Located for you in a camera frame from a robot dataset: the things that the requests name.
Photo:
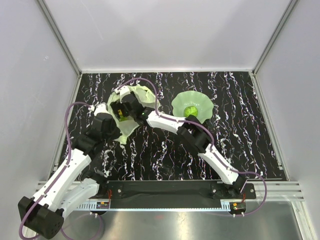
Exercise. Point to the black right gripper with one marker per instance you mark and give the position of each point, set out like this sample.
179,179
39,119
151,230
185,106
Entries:
117,106

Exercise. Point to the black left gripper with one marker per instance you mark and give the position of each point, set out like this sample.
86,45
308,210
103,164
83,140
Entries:
117,131

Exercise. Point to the green fruit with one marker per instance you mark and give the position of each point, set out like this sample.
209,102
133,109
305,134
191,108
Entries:
122,118
190,111

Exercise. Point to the light green plastic bag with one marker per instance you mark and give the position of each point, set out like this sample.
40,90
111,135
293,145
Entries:
146,97

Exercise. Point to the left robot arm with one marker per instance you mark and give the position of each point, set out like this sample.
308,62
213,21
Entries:
46,211

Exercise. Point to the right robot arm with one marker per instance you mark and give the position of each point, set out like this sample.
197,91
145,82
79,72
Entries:
189,130

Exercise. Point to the light green wavy bowl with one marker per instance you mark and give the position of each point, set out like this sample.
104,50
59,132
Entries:
192,103

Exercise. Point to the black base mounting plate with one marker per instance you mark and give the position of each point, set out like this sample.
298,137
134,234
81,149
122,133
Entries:
172,194

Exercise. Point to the black marble pattern mat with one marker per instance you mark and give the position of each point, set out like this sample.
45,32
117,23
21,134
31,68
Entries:
239,129

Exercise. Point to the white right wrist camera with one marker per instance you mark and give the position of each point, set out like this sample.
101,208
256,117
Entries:
122,92

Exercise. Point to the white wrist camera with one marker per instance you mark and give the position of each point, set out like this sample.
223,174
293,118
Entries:
122,92
100,108

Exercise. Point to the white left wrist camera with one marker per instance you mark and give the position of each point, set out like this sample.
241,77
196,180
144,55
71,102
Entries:
100,108

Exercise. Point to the white slotted cable duct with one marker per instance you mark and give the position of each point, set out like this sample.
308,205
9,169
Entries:
94,205

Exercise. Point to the aluminium frame rail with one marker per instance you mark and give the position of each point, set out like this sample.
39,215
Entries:
58,35

